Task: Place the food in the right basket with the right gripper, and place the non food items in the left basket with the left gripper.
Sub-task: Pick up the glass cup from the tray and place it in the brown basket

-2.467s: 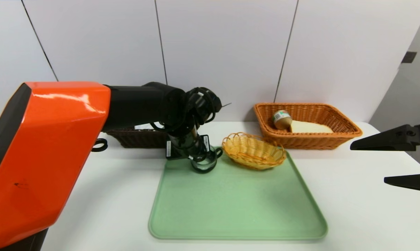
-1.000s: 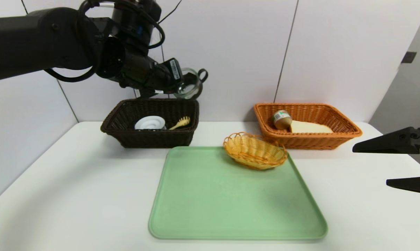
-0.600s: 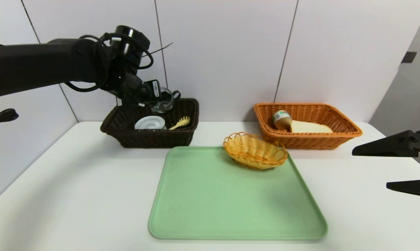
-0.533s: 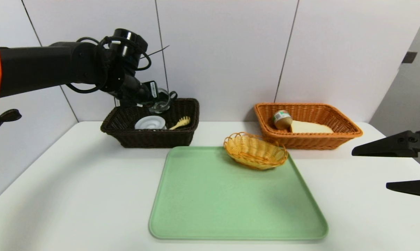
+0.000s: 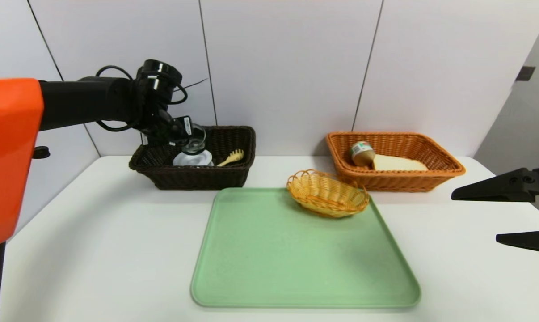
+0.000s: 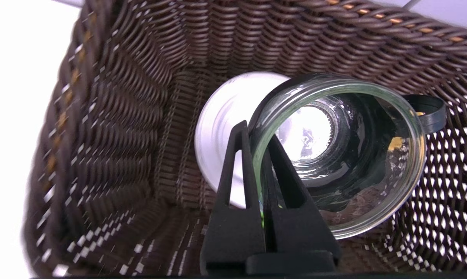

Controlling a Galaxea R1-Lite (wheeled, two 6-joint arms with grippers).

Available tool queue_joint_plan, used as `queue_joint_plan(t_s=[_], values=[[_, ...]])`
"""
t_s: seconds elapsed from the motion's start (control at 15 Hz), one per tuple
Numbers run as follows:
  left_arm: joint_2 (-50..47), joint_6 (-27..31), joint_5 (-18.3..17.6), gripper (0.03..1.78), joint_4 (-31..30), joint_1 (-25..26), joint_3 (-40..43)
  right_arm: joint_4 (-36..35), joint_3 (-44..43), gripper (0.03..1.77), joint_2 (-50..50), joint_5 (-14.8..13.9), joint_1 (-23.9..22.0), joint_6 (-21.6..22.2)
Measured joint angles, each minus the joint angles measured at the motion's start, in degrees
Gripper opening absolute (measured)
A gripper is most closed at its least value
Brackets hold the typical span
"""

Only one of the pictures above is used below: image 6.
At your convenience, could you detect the glass cup with black handle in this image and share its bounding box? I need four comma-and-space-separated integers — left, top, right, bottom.
248, 72, 447, 240

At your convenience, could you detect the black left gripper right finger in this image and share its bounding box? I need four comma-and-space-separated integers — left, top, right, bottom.
261, 134, 342, 272

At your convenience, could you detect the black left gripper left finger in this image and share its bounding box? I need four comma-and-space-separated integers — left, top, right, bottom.
199, 120, 266, 276

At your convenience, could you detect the dark brown wicker basket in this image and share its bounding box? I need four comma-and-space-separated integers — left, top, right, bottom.
22, 0, 467, 278

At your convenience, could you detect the white plastic spool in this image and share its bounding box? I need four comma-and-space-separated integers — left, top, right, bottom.
194, 71, 293, 210

